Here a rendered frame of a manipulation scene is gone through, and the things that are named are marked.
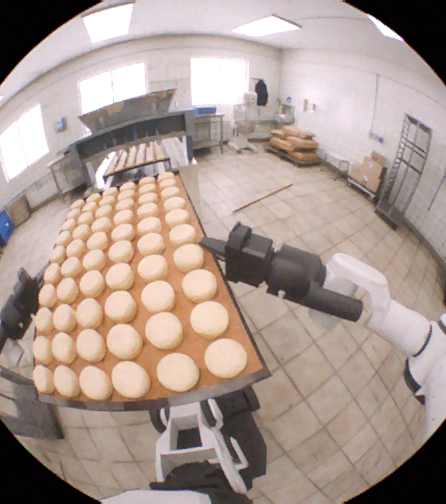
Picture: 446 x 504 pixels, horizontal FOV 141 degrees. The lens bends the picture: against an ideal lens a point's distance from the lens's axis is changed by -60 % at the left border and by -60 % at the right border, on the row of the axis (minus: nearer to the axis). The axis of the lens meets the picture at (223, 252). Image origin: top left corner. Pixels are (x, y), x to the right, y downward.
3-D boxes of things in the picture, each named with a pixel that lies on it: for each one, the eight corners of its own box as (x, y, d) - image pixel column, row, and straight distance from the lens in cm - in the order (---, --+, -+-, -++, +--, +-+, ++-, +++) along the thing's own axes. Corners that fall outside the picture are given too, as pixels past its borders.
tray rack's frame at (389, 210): (382, 203, 393) (408, 119, 378) (402, 220, 389) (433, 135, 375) (373, 211, 333) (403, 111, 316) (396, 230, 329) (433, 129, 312)
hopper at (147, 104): (93, 130, 144) (90, 113, 144) (172, 109, 138) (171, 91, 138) (80, 138, 116) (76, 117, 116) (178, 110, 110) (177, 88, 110)
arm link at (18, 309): (57, 309, 51) (36, 343, 54) (45, 291, 59) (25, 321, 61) (25, 277, 44) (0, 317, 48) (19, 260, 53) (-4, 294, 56)
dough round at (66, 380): (57, 375, 36) (49, 372, 35) (73, 363, 34) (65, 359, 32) (69, 402, 34) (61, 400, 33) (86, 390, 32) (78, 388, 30)
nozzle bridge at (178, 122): (94, 174, 153) (84, 134, 148) (187, 150, 147) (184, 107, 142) (83, 195, 124) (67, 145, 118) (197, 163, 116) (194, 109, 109)
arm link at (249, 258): (239, 258, 41) (292, 277, 41) (219, 294, 36) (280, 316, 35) (243, 210, 33) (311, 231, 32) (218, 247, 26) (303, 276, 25)
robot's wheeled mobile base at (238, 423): (279, 460, 139) (296, 477, 110) (197, 482, 144) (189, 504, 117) (242, 386, 123) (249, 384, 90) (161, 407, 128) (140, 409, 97)
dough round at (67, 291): (65, 284, 43) (60, 278, 42) (81, 282, 39) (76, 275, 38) (59, 305, 41) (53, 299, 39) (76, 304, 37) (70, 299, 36)
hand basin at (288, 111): (302, 138, 502) (307, 99, 495) (291, 137, 474) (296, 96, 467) (276, 129, 570) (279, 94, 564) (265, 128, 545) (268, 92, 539)
